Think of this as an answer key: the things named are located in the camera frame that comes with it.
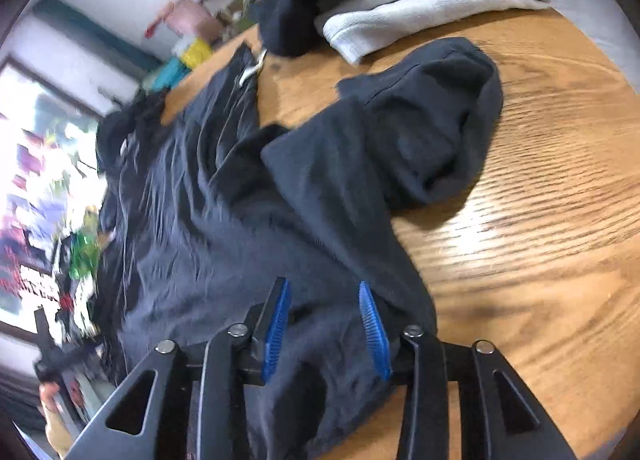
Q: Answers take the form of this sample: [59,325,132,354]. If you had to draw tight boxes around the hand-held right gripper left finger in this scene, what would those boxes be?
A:
[64,277,292,460]

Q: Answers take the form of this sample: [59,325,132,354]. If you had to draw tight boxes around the pile of black clothes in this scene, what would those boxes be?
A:
[95,90,168,176]

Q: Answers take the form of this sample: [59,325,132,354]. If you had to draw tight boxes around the green plastic basket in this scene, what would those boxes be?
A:
[69,234,102,282]

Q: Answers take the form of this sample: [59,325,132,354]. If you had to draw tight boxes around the large bright window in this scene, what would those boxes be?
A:
[0,58,108,326]

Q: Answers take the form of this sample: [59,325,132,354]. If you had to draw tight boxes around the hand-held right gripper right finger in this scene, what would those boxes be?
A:
[358,281,578,460]

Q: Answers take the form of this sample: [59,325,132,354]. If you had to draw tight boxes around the folded grey garment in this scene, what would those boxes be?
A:
[322,0,559,66]

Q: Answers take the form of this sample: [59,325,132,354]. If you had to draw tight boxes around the yellow bin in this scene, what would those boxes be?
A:
[180,38,213,68]

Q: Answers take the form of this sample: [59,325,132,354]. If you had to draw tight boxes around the dark navy drawstring pants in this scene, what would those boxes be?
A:
[92,38,503,460]

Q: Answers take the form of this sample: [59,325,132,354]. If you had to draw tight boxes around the teal bin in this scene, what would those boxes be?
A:
[150,58,192,91]

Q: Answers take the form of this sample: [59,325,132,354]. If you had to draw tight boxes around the pink box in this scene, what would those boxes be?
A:
[167,0,222,40]

